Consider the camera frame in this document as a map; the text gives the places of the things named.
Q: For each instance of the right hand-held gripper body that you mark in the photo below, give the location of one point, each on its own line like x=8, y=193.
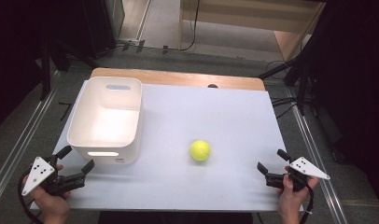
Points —
x=306, y=168

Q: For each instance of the yellow tennis ball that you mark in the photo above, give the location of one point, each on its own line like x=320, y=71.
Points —
x=200, y=150

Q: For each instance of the black metal stand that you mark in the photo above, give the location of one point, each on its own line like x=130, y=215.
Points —
x=46, y=68

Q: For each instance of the white plastic storage bin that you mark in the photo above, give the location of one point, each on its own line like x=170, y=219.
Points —
x=106, y=124

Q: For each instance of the black tripod stand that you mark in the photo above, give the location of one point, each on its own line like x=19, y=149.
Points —
x=298, y=71

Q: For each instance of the person's right hand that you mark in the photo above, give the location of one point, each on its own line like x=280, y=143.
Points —
x=291, y=199

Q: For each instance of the metal floor rail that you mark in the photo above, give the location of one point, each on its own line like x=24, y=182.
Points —
x=315, y=155
x=25, y=130

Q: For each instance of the person's left hand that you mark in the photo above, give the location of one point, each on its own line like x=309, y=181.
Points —
x=50, y=205

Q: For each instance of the light wooden furniture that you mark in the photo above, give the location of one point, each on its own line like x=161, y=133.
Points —
x=240, y=18

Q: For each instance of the white board mat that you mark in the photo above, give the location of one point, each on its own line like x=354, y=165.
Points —
x=193, y=118

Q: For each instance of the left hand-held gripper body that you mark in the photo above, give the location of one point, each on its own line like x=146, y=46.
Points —
x=38, y=174

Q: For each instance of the wooden table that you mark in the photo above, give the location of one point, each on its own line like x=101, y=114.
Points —
x=178, y=77

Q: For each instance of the black cabinet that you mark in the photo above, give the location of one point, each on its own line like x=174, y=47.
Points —
x=100, y=25

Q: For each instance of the small dark round object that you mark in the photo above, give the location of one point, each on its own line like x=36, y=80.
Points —
x=212, y=86

